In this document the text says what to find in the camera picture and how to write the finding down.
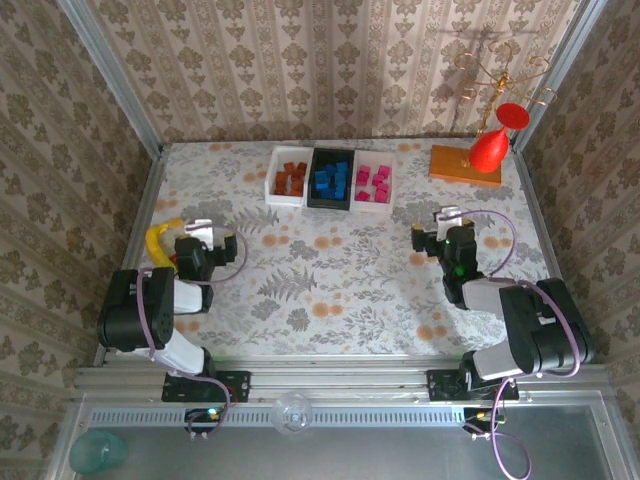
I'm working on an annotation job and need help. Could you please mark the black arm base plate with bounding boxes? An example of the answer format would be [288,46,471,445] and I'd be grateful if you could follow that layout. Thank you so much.
[426,368,520,402]
[161,368,252,404]

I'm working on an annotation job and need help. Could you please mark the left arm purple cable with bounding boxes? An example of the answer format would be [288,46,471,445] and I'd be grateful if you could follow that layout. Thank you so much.
[138,223,250,437]

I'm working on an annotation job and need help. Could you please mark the red balloon ornament stand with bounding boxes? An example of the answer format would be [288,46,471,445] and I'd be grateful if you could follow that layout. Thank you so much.
[428,39,559,189]

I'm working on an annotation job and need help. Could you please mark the black container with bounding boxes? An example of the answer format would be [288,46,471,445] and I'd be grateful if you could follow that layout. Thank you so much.
[305,147,357,210]

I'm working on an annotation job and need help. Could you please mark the teal plastic cup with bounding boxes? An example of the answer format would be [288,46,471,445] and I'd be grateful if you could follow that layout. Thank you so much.
[68,428,127,474]

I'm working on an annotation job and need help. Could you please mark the aluminium side rail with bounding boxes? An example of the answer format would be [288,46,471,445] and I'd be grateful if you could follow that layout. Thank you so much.
[92,147,169,369]
[513,149,591,364]

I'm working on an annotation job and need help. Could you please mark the white container with pink legos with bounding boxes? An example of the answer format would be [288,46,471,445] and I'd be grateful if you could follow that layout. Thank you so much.
[351,151,397,215]

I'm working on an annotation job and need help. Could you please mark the white container with orange legos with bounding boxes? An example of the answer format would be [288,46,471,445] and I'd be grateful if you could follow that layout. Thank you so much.
[263,145,315,207]

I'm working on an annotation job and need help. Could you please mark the red plastic wine glass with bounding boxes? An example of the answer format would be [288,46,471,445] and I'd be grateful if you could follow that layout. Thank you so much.
[468,102,531,175]

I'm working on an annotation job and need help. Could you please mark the yellow toy banana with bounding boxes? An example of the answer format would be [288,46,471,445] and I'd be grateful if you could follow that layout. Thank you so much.
[144,218,185,275]

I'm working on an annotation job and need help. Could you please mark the long aluminium base rail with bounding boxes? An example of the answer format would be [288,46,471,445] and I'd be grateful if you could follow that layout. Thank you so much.
[74,355,609,404]

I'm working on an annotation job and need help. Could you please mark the clear glass globe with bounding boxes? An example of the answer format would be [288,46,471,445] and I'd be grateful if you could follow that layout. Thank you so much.
[272,391,314,436]

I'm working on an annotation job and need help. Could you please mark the grey slotted cable duct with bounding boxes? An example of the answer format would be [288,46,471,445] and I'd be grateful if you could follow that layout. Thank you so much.
[87,405,469,427]

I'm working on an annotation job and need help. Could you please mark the grey metal shelf plate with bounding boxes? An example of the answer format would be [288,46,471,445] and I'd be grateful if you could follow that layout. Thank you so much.
[49,392,634,480]

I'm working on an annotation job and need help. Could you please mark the floral patterned table cloth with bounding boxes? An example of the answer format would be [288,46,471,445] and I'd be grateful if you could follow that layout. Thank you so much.
[107,139,574,357]

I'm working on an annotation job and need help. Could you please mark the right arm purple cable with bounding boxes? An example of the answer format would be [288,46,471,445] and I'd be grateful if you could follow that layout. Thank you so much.
[457,209,584,480]

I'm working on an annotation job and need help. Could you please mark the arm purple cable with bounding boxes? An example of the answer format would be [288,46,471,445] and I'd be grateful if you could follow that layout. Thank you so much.
[457,209,584,480]
[138,223,250,437]

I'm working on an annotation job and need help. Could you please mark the small black circuit board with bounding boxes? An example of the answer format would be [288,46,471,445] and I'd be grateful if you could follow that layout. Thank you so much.
[184,407,224,436]
[462,407,501,437]

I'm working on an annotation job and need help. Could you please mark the aluminium frame post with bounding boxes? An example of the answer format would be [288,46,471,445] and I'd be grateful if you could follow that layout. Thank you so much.
[55,0,165,159]
[513,0,609,154]

